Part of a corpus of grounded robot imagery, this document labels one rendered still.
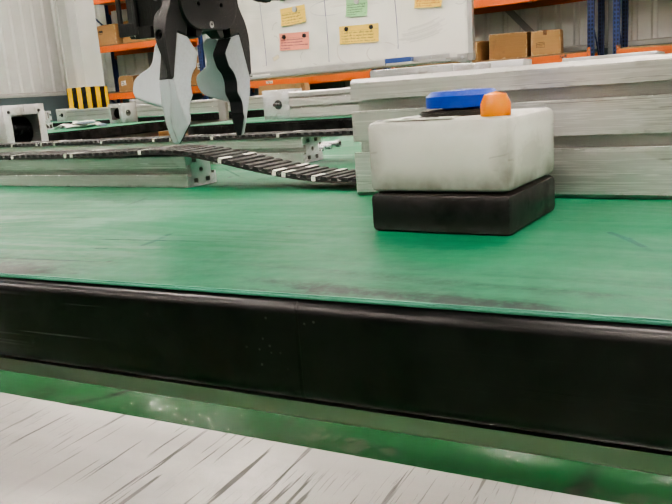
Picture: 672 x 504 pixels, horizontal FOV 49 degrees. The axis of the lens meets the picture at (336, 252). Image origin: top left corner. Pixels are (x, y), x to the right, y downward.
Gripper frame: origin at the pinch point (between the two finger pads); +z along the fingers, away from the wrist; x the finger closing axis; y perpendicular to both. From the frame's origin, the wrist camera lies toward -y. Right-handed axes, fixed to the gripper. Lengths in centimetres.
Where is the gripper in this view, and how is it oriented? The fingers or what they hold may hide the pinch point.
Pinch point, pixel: (215, 127)
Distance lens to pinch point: 69.4
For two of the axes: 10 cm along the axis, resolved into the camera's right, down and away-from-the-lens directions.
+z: 0.7, 9.7, 2.2
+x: -5.3, 2.2, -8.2
